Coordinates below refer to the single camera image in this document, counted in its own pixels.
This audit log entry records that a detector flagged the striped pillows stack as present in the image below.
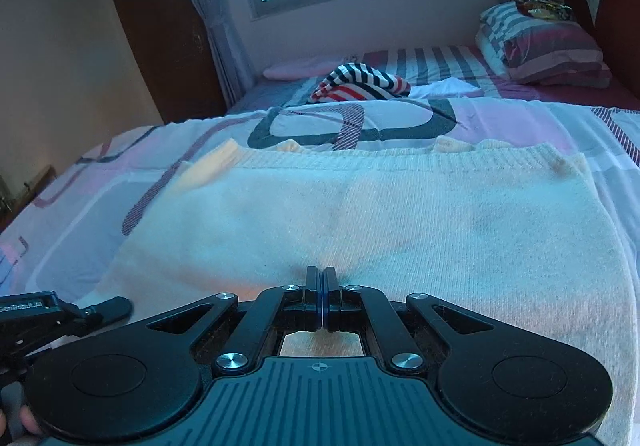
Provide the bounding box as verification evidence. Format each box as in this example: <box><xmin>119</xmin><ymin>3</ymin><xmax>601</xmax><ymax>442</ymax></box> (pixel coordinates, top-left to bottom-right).
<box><xmin>475</xmin><ymin>0</ymin><xmax>612</xmax><ymax>88</ymax></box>

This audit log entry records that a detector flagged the yellow dark patterned cloth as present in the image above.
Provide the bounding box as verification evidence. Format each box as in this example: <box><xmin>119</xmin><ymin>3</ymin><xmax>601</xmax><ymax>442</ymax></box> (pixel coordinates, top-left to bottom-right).
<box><xmin>509</xmin><ymin>0</ymin><xmax>574</xmax><ymax>21</ymax></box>

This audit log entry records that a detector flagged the dark wooden wardrobe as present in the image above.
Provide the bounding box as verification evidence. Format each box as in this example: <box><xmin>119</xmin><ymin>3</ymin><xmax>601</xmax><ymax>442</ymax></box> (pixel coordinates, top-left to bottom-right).
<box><xmin>96</xmin><ymin>0</ymin><xmax>227</xmax><ymax>121</ymax></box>

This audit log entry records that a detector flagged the wooden bedside cabinet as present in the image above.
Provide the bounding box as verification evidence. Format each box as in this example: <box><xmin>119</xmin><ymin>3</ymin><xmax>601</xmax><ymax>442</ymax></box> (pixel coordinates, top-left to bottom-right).
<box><xmin>0</xmin><ymin>164</ymin><xmax>57</xmax><ymax>233</ymax></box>

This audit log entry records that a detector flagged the pink pillow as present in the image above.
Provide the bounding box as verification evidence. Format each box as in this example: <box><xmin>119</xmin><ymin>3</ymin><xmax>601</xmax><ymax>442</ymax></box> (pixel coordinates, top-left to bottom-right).
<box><xmin>263</xmin><ymin>59</ymin><xmax>351</xmax><ymax>81</ymax></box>

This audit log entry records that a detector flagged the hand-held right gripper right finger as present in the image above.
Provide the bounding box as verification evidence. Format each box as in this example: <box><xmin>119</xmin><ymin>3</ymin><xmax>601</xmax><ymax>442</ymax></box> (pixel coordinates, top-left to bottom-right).
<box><xmin>321</xmin><ymin>266</ymin><xmax>496</xmax><ymax>373</ymax></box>

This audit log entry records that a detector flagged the navy red striped shirt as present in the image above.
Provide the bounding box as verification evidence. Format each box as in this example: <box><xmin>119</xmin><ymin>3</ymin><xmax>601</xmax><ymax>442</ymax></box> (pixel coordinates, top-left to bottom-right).
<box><xmin>307</xmin><ymin>62</ymin><xmax>412</xmax><ymax>104</ymax></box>

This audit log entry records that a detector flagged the cream knit sweater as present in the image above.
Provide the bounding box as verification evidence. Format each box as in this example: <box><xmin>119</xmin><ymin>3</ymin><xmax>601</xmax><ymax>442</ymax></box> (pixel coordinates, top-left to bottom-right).
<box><xmin>95</xmin><ymin>137</ymin><xmax>640</xmax><ymax>446</ymax></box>

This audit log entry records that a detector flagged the white folded cloth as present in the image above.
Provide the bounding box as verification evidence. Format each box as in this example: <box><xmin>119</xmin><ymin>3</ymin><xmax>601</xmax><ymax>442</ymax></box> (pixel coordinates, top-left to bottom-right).
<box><xmin>410</xmin><ymin>78</ymin><xmax>485</xmax><ymax>100</ymax></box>

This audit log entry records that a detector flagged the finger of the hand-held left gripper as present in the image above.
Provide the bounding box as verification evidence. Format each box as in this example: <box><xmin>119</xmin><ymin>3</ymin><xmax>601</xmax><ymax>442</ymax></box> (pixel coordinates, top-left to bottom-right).
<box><xmin>81</xmin><ymin>298</ymin><xmax>133</xmax><ymax>327</ymax></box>

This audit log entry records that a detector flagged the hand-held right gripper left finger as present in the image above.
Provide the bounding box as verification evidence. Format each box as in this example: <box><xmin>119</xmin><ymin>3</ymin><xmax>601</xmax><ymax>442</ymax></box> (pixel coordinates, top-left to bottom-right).
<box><xmin>145</xmin><ymin>266</ymin><xmax>321</xmax><ymax>374</ymax></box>

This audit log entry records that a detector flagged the striped bed sheet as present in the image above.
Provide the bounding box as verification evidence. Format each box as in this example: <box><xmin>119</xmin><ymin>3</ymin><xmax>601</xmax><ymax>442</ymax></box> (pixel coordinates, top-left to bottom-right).
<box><xmin>227</xmin><ymin>44</ymin><xmax>640</xmax><ymax>115</ymax></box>

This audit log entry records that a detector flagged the red white scalloped headboard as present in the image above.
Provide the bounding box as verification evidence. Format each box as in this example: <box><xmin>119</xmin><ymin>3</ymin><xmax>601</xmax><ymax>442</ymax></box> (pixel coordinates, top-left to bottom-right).
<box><xmin>564</xmin><ymin>0</ymin><xmax>640</xmax><ymax>97</ymax></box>

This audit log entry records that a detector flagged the pink white patterned bed cover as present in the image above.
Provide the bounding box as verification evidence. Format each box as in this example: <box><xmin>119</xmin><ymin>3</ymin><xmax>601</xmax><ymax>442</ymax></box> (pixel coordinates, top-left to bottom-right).
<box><xmin>0</xmin><ymin>98</ymin><xmax>640</xmax><ymax>446</ymax></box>

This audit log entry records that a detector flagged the person's left hand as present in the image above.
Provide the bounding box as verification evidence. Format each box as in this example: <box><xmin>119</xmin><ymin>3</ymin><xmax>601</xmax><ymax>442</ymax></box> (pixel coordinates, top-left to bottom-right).
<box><xmin>0</xmin><ymin>405</ymin><xmax>45</xmax><ymax>442</ymax></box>

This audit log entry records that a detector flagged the long grey curtain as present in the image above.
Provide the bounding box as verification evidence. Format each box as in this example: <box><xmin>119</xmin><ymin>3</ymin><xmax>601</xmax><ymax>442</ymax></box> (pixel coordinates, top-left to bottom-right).
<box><xmin>164</xmin><ymin>0</ymin><xmax>254</xmax><ymax>107</ymax></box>

